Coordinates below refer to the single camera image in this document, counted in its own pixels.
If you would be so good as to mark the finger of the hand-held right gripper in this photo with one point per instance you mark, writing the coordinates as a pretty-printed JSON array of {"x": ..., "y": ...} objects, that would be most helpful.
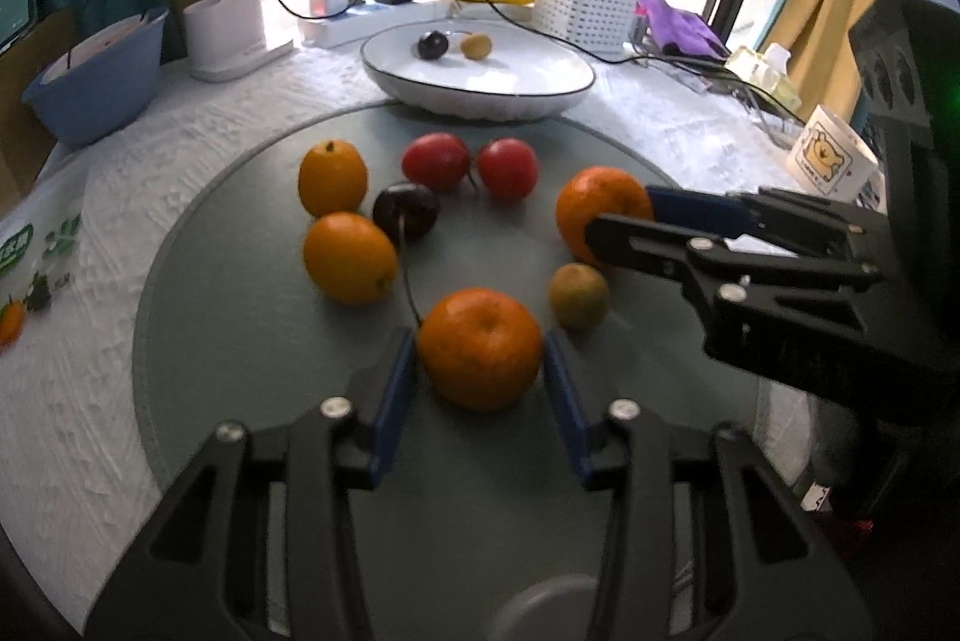
[
  {"x": 697, "y": 210},
  {"x": 645, "y": 247}
]

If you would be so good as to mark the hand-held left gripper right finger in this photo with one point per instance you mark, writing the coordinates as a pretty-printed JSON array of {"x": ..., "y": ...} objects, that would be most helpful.
[{"x": 562, "y": 401}]

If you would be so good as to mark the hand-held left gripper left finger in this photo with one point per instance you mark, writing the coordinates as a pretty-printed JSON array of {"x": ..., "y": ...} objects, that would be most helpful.
[{"x": 394, "y": 401}]

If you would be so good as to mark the orange tangerine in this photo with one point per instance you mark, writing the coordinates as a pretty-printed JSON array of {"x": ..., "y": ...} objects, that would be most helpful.
[
  {"x": 592, "y": 198},
  {"x": 480, "y": 348}
]

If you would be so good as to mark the small green-brown fruit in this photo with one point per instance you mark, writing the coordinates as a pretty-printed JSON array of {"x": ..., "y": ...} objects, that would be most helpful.
[{"x": 578, "y": 294}]

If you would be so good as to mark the small smooth orange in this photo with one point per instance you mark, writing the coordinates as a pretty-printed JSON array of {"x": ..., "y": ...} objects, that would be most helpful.
[
  {"x": 349, "y": 257},
  {"x": 333, "y": 176}
]

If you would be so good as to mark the red round fruit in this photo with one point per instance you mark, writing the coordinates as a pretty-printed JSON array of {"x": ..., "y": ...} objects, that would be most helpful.
[
  {"x": 508, "y": 168},
  {"x": 436, "y": 161}
]

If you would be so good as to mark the dark cherry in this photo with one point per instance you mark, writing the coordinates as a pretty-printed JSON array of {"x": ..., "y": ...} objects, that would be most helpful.
[
  {"x": 433, "y": 44},
  {"x": 406, "y": 212}
]

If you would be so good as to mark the white plate with dark rim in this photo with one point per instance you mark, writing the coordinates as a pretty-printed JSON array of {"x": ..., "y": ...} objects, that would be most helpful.
[{"x": 517, "y": 74}]

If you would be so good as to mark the white mug with bear print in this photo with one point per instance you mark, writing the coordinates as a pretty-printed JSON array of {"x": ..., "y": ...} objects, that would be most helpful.
[{"x": 829, "y": 157}]

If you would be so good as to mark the yellow-green packet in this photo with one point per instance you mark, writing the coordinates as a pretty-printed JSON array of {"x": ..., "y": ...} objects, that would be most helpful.
[{"x": 765, "y": 74}]

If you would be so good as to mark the grey round mat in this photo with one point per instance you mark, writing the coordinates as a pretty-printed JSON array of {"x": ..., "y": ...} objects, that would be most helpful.
[{"x": 247, "y": 348}]

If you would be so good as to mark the purple cloth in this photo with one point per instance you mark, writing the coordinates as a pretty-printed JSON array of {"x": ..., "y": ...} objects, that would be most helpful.
[{"x": 675, "y": 18}]

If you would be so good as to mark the white perforated basket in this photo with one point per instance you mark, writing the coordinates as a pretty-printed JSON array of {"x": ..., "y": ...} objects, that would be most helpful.
[{"x": 585, "y": 3}]

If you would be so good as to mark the small yellow-green fruit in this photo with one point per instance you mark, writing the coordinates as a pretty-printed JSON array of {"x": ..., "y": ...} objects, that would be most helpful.
[{"x": 475, "y": 45}]

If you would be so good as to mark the white textured tablecloth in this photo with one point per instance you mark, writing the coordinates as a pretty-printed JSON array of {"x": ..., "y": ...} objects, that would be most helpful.
[{"x": 90, "y": 423}]

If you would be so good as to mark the white power strip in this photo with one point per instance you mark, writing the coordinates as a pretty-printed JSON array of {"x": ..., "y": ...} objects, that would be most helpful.
[{"x": 360, "y": 24}]

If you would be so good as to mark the white green printed packet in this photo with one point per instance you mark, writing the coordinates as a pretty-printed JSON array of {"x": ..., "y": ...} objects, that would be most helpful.
[{"x": 37, "y": 251}]

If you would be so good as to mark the blue bowl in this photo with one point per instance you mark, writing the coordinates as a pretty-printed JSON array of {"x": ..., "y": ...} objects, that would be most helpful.
[{"x": 97, "y": 93}]

